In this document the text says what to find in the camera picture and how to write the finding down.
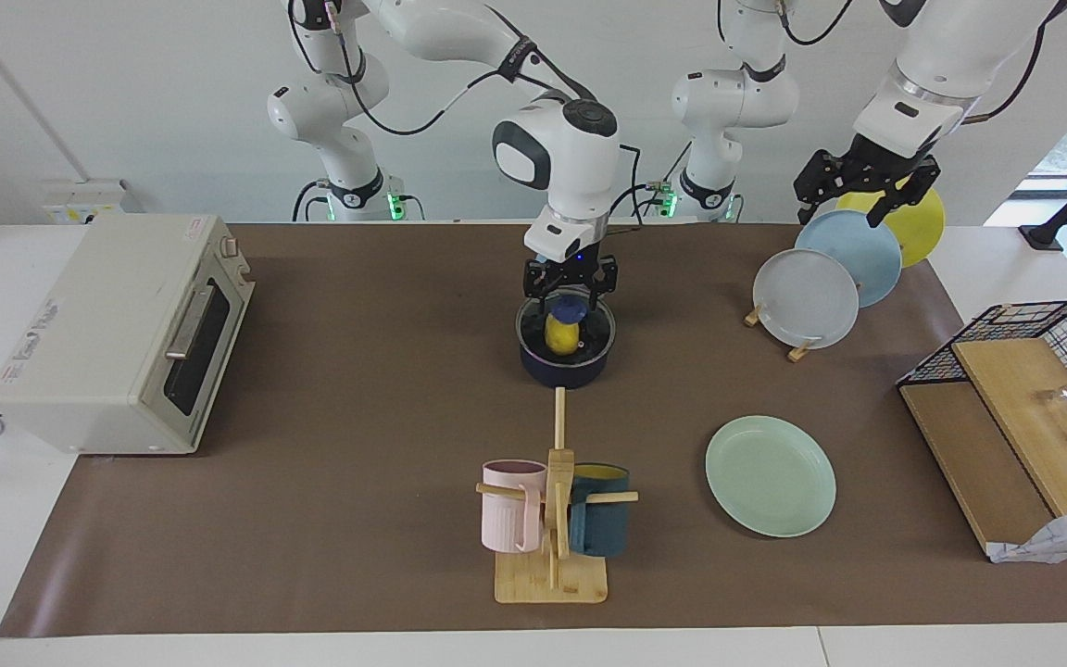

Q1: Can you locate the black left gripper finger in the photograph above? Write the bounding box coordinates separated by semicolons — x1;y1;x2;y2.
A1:
795;153;840;226
867;165;942;230

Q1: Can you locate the glass pot lid purple knob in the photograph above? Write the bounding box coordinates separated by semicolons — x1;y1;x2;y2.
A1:
517;295;616;364

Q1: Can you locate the yellow lemon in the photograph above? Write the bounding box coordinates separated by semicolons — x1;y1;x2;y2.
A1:
545;313;581;358

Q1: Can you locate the yellow plate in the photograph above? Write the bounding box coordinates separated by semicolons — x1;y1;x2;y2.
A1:
835;185;946;269

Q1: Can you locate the light blue plate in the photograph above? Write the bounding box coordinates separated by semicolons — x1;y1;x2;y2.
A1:
795;209;903;308

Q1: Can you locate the grey plate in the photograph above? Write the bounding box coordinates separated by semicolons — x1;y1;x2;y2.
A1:
753;248;860;350

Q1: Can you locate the wooden plate rack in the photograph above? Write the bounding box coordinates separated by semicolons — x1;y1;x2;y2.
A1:
743;301;822;363

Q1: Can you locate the pale green plate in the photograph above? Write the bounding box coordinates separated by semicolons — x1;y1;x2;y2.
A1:
705;415;837;538

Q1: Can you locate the pink ribbed mug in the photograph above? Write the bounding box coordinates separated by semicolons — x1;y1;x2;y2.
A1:
482;459;548;554

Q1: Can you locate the dark teal mug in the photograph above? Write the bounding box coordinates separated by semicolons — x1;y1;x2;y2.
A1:
569;463;632;558

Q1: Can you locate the brown table mat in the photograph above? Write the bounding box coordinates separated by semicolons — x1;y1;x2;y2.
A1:
0;222;1067;638

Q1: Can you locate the wooden mug tree stand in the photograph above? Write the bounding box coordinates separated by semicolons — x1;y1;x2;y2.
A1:
476;387;639;605

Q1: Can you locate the white patterned cloth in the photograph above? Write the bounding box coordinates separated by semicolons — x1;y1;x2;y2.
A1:
987;505;1067;564

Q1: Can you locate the beige toaster oven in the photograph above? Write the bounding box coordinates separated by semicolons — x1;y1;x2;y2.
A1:
0;215;257;455

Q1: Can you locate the dark blue saucepan purple handle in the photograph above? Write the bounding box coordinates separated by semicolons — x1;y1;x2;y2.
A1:
515;292;618;390

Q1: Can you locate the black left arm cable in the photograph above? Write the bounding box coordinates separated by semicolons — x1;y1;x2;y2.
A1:
779;0;1067;123

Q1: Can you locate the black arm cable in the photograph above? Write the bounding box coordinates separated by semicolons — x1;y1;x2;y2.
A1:
288;0;595;138
779;0;1067;123

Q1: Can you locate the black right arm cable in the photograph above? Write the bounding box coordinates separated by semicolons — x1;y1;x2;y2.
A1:
288;0;595;138

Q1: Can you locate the wooden shelf with wire basket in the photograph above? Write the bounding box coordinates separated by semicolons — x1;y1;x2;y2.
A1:
897;299;1067;557

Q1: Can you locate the white wall power box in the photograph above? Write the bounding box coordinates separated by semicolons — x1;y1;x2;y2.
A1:
41;179;132;225

